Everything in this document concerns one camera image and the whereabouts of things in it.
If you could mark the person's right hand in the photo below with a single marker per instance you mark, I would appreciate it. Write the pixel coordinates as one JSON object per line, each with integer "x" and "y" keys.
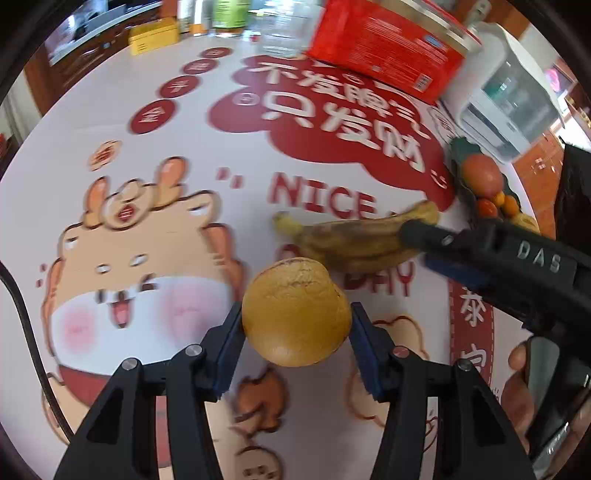
{"x": 515, "y": 401}

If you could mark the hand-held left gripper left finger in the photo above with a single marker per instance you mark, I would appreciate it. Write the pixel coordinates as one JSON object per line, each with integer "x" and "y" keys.
{"x": 231, "y": 353}

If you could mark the wooden kitchen cabinet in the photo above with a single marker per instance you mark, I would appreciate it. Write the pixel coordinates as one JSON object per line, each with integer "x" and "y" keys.
{"x": 69, "y": 69}

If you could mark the large red apple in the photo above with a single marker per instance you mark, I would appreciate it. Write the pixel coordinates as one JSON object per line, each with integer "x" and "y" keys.
{"x": 482, "y": 175}

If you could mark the small yellow green pear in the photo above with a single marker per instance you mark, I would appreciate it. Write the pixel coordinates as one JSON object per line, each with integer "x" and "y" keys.
{"x": 526, "y": 222}

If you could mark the red paper decoration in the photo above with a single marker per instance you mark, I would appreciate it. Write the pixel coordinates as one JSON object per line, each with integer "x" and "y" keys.
{"x": 558, "y": 81}

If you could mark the small orange tangerine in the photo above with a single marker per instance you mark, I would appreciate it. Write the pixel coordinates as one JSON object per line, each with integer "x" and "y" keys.
{"x": 498, "y": 198}

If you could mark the yellow box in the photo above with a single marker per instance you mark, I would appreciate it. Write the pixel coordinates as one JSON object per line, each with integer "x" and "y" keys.
{"x": 152, "y": 39}

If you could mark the large golden pear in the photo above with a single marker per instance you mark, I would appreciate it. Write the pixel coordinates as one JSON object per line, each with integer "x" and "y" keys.
{"x": 295, "y": 314}

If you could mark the white countertop appliance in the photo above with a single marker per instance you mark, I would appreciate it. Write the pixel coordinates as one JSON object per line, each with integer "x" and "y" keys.
{"x": 508, "y": 101}

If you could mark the clear glass cup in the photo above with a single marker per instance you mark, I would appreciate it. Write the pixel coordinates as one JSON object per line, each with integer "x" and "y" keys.
{"x": 286, "y": 39}

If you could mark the green leaf shaped tray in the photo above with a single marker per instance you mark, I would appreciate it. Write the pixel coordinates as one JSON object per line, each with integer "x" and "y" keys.
{"x": 461, "y": 152}

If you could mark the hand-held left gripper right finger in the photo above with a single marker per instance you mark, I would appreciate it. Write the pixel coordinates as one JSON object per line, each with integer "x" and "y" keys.
{"x": 369, "y": 357}

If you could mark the cartoon printed table cover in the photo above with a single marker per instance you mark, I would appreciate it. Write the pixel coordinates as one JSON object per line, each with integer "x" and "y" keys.
{"x": 184, "y": 138}

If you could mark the spotted ripe banana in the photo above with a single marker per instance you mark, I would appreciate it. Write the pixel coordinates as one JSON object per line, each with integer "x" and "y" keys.
{"x": 351, "y": 240}

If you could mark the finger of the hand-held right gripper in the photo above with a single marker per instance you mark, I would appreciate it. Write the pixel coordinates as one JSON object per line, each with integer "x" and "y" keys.
{"x": 508, "y": 258}
{"x": 575, "y": 198}

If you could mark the red paper cup package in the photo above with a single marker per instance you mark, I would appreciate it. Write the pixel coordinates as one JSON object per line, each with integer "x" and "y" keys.
{"x": 383, "y": 41}

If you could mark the small red plum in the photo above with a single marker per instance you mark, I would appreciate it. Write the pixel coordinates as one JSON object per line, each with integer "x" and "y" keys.
{"x": 487, "y": 208}

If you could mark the green label bottle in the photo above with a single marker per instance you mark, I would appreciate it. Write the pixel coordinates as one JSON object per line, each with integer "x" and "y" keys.
{"x": 231, "y": 18}

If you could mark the large orange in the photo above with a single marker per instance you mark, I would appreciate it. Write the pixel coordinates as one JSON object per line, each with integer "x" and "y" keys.
{"x": 510, "y": 205}

